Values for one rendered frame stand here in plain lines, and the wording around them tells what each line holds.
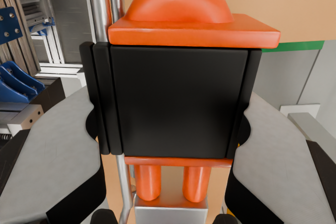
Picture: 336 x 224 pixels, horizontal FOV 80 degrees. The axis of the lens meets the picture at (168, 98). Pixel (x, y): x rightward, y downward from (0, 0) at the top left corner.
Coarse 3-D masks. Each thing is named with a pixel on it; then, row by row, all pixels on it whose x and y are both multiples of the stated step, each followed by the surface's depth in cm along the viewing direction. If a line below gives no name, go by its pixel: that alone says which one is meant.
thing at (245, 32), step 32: (128, 32) 8; (160, 32) 8; (192, 32) 8; (224, 32) 8; (256, 32) 8; (128, 64) 9; (160, 64) 9; (192, 64) 9; (224, 64) 9; (256, 64) 9; (128, 96) 10; (160, 96) 10; (192, 96) 10; (224, 96) 10; (128, 128) 11; (160, 128) 11; (192, 128) 11; (224, 128) 11; (128, 160) 12; (160, 160) 12; (192, 160) 12; (224, 160) 12
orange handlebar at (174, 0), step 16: (144, 0) 9; (160, 0) 9; (176, 0) 9; (192, 0) 9; (208, 0) 9; (224, 0) 10; (128, 16) 10; (144, 16) 10; (160, 16) 10; (176, 16) 10; (192, 16) 10; (208, 16) 9; (224, 16) 10; (144, 176) 15; (160, 176) 17; (192, 176) 15; (208, 176) 16; (144, 192) 16; (192, 192) 16
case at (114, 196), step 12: (108, 156) 59; (108, 168) 62; (216, 168) 61; (228, 168) 61; (108, 180) 65; (132, 180) 64; (216, 180) 64; (108, 192) 68; (120, 192) 68; (216, 192) 67; (108, 204) 71; (120, 204) 71; (216, 204) 70; (132, 216) 75
